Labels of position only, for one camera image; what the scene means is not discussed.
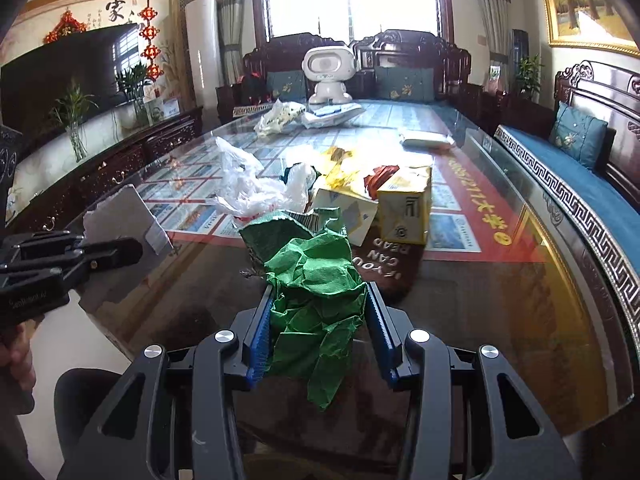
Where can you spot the black television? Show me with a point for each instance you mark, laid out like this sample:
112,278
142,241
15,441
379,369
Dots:
60,80

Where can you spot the grey cardboard piece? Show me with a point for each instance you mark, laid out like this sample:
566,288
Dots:
127,220

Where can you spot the white flat packet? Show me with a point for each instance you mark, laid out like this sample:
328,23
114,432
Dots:
425,139

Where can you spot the black stool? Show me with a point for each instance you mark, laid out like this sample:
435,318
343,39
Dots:
90,410

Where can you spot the green paper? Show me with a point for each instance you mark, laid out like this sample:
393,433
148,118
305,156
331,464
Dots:
315,290

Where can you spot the person's left hand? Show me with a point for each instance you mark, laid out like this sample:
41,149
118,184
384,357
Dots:
20,360

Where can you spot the carved dark wooden sofa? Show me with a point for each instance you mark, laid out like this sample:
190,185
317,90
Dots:
400,50

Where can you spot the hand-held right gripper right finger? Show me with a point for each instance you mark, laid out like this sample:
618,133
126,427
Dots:
380,332

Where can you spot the white cardboard box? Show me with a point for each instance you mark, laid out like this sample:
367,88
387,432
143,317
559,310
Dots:
345,215

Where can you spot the bamboo plant in glass vase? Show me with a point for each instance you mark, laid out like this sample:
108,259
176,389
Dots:
75,110
134,85

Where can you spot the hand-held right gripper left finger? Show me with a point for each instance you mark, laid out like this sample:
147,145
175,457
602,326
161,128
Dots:
262,332

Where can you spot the small green white box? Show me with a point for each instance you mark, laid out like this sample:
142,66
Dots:
495,73

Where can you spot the yellow transparent wrapper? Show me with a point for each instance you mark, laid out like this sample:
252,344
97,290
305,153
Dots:
345,170

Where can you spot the dark carved chair back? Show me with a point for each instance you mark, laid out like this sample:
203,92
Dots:
10,170

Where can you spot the gold framed tree painting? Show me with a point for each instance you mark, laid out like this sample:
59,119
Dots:
580,5

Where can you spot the potted green plant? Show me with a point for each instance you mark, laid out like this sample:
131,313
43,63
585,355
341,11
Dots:
529,75

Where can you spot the white boxes on cabinet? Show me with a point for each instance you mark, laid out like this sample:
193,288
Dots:
162,105

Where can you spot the dark wooden television cabinet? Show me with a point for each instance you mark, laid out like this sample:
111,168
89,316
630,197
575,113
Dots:
125,160

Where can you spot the red wrapper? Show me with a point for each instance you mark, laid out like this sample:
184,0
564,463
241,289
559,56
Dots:
377,180

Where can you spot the calligraphy wall art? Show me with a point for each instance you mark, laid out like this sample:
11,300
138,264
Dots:
114,11

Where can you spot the red diamond wall ornament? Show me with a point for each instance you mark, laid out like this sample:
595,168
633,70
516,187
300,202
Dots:
65,27

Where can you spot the carved dark wooden bench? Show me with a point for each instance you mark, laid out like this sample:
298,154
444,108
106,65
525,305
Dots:
610,95

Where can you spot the blue bench seat pad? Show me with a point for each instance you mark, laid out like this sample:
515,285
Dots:
575,185

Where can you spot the yellow cardboard box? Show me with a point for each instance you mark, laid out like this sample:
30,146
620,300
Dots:
405,205

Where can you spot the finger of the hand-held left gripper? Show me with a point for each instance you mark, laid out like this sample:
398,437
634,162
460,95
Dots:
110,255

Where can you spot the teal embroidered cushion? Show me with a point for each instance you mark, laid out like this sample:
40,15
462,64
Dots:
577,135
286,85
405,84

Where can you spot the white mailer envelope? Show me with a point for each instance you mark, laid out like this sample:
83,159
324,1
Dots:
345,114

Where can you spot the large window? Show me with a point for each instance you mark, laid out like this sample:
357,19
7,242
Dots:
350,0

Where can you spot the white standing air conditioner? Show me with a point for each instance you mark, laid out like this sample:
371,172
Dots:
204,55

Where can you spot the brown lettered mat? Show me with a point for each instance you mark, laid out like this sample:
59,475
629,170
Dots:
385,270

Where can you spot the white robot toy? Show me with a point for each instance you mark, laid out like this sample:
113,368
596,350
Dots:
327,67

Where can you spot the patterned curtain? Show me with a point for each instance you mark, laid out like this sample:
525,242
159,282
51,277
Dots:
490,5
229,20

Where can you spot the printed white plastic bag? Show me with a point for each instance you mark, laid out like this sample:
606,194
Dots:
277,117

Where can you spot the clear plastic bag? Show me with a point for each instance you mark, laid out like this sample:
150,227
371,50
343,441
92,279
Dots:
240,180

